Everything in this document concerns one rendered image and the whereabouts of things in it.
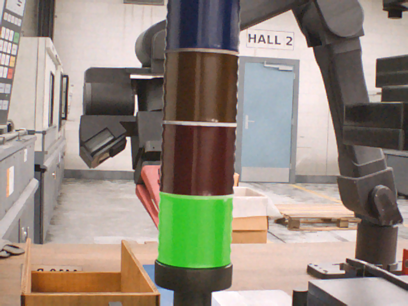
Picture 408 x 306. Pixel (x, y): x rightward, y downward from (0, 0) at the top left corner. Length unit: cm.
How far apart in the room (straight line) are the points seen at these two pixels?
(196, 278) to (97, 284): 51
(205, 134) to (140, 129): 50
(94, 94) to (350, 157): 37
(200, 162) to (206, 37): 6
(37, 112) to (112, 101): 430
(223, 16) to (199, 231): 10
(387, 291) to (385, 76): 19
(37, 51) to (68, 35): 624
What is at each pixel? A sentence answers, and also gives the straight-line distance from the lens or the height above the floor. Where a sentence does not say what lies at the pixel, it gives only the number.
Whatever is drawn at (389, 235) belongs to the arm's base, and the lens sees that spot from 99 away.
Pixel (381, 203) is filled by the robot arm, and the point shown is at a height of 101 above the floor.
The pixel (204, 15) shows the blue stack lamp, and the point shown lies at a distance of 32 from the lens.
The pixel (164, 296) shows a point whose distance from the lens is 75.
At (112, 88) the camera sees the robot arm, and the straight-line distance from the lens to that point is 85.
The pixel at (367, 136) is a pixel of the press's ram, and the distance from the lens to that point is 54.
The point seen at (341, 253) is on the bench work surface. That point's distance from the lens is 116.
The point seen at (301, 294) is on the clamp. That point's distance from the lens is 49.
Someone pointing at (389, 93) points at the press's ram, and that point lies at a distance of 56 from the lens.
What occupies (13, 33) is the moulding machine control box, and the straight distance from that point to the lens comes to 156.
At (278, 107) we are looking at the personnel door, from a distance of 1178.
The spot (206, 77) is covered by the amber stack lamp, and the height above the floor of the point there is 114.
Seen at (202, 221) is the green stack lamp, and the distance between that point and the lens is 32.
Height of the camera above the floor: 112
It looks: 3 degrees down
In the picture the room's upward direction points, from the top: 2 degrees clockwise
